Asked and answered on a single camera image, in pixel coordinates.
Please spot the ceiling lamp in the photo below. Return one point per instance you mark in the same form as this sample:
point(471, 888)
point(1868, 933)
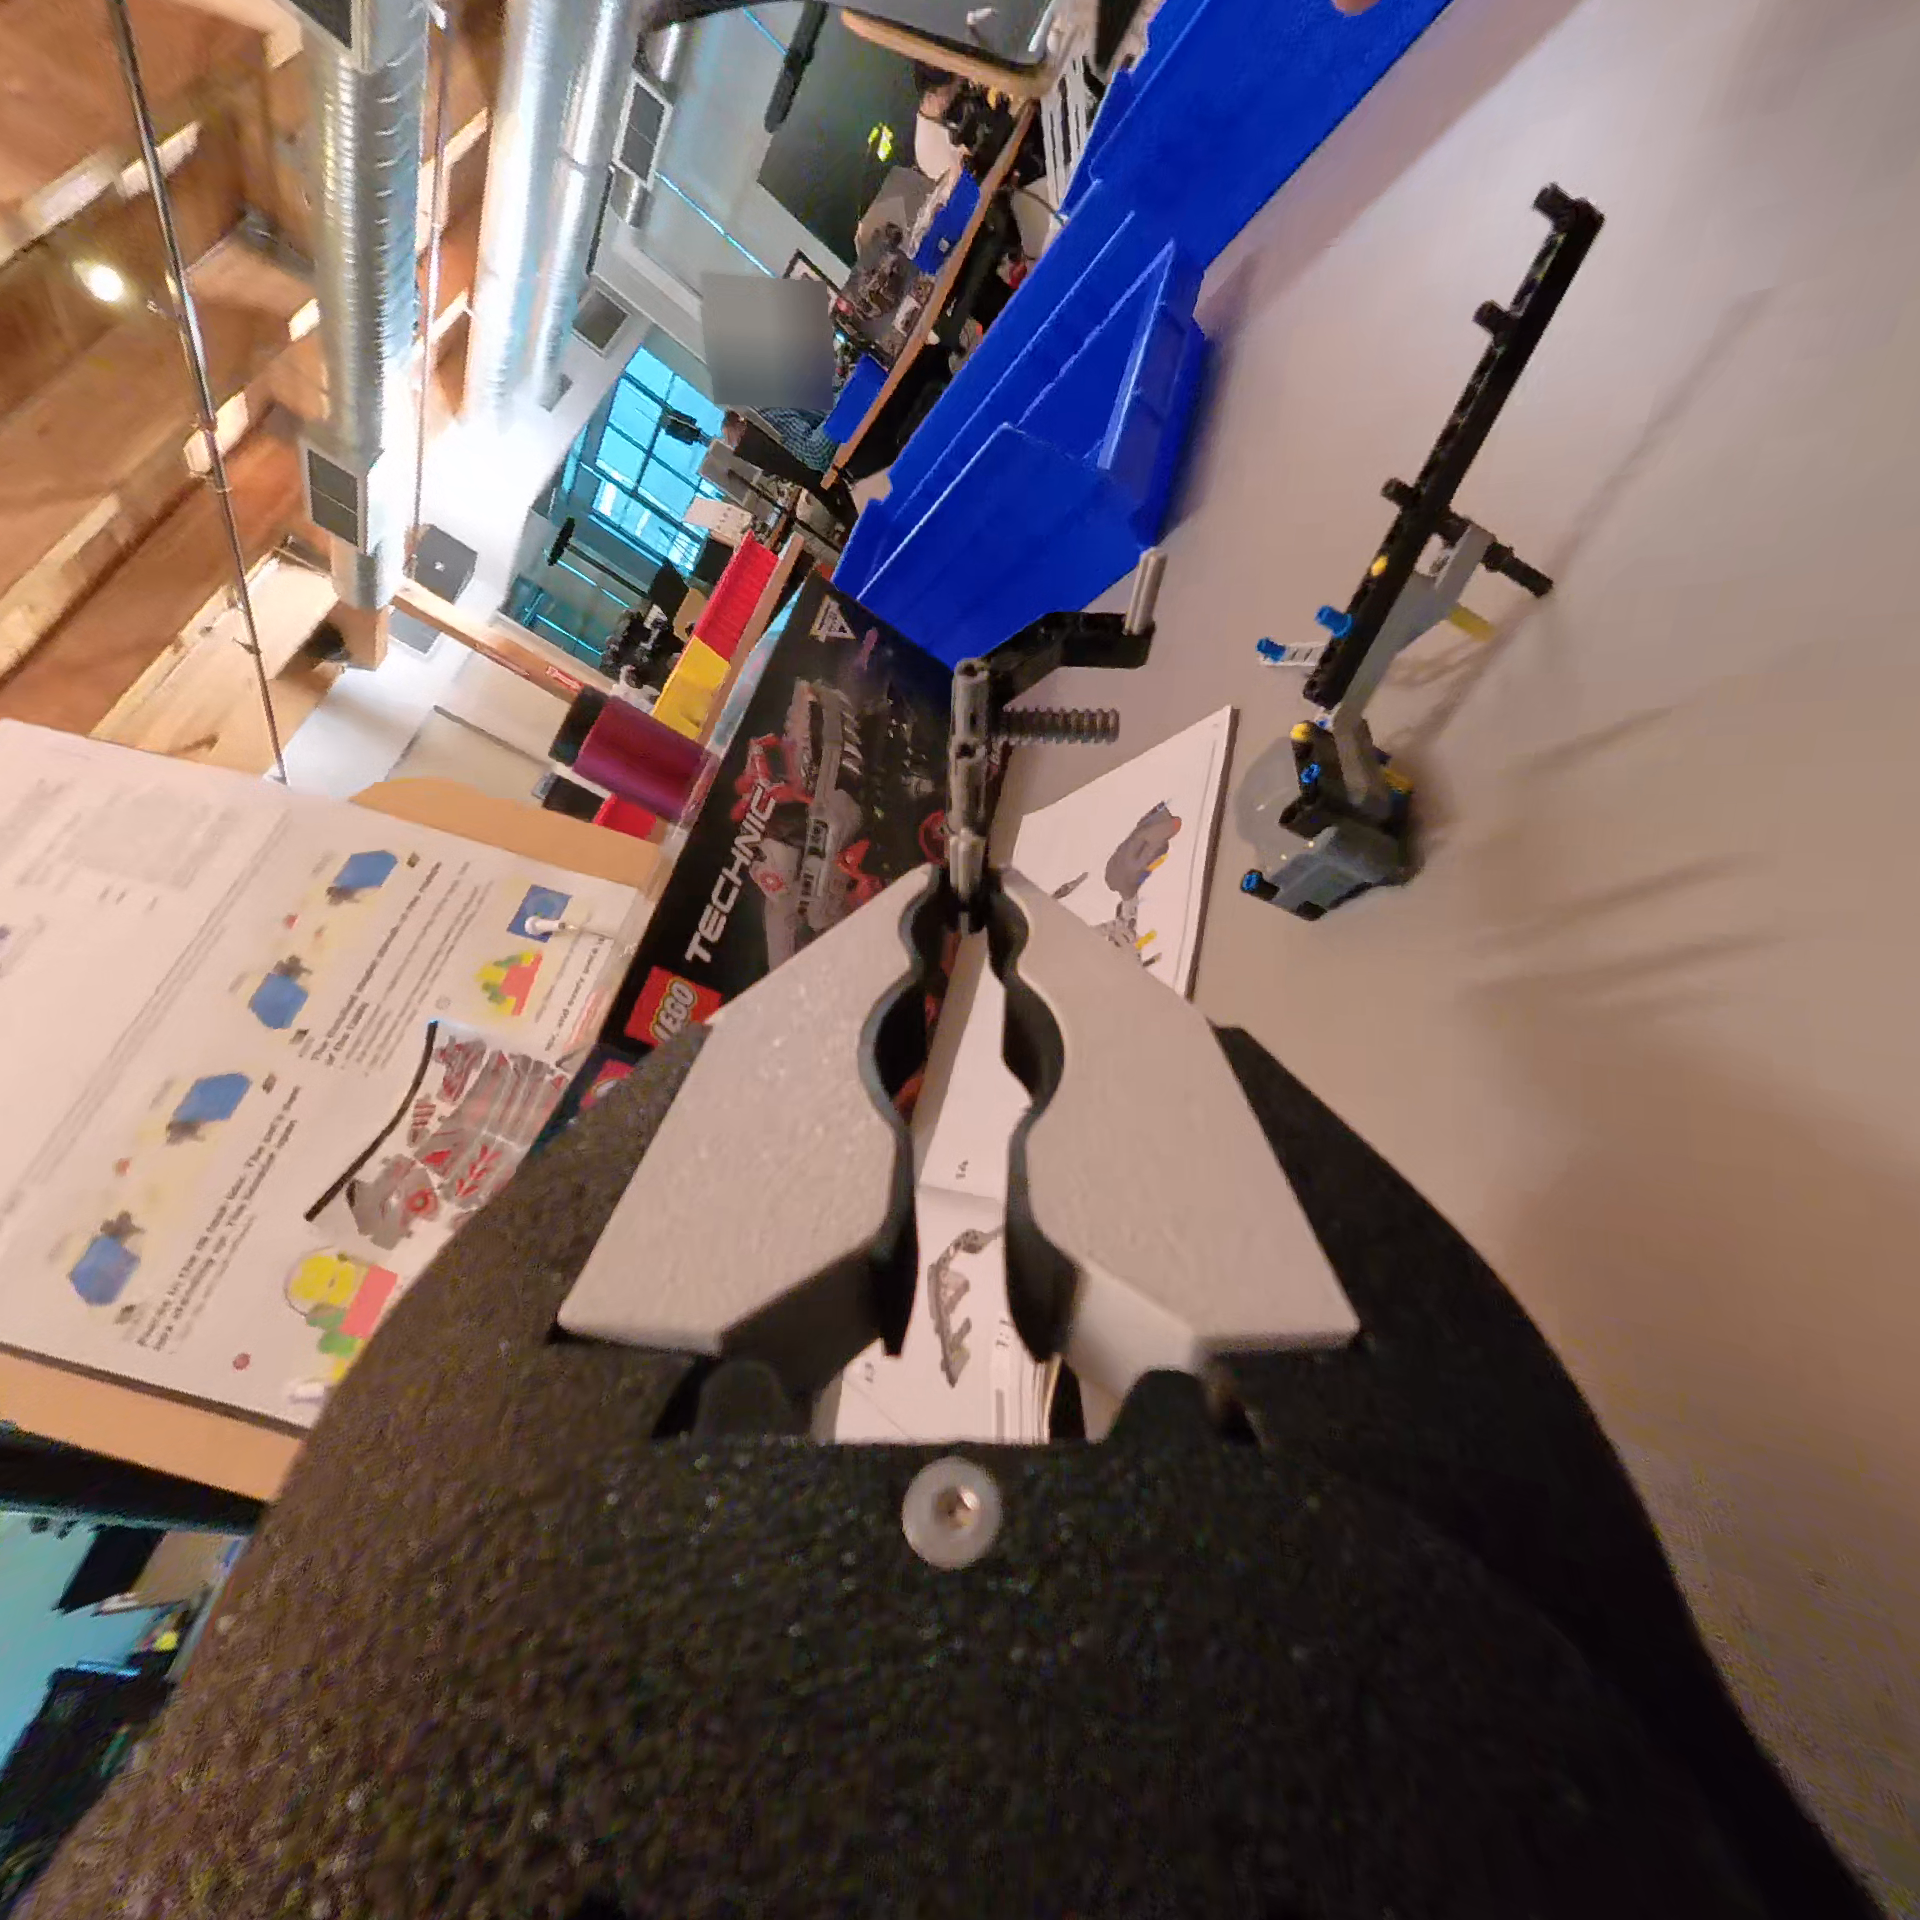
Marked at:
point(106, 282)

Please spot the maroon cylinder container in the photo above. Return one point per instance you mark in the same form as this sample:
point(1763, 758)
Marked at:
point(645, 756)

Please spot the printed sheet with coloured pictures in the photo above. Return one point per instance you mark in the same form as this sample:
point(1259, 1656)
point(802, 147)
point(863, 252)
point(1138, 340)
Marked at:
point(181, 973)

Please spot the white instruction booklet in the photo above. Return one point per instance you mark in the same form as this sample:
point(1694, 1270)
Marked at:
point(1141, 838)

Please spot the large window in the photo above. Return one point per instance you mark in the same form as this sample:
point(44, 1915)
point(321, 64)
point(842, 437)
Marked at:
point(645, 434)

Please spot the small black beam with pins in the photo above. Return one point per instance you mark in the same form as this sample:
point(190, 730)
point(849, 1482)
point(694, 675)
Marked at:
point(973, 779)

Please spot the thin metal rod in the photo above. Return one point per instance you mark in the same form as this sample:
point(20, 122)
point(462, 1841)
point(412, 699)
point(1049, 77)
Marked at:
point(190, 346)

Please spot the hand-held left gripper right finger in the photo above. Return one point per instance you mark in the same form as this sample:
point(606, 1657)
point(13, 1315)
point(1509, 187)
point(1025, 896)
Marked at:
point(1172, 1185)

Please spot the yellow storage bin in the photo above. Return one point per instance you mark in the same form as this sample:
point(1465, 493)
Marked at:
point(698, 690)

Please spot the grey desk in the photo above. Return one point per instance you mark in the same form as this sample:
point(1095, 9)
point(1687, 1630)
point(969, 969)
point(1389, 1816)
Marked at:
point(1652, 749)

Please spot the silver ventilation duct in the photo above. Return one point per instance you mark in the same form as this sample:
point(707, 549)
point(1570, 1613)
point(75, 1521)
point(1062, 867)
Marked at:
point(563, 148)
point(369, 224)

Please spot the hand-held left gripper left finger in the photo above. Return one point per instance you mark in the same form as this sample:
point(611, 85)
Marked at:
point(751, 1171)

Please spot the black toy set box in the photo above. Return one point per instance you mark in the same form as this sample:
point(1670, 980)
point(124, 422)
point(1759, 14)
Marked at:
point(780, 838)

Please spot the grey black toy brick assembly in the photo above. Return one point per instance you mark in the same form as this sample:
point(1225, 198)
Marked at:
point(1335, 856)

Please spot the red storage bin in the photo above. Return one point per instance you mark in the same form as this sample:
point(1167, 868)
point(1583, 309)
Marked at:
point(743, 592)

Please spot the black monitor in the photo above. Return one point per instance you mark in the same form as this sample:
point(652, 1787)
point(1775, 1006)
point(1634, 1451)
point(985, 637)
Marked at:
point(841, 148)

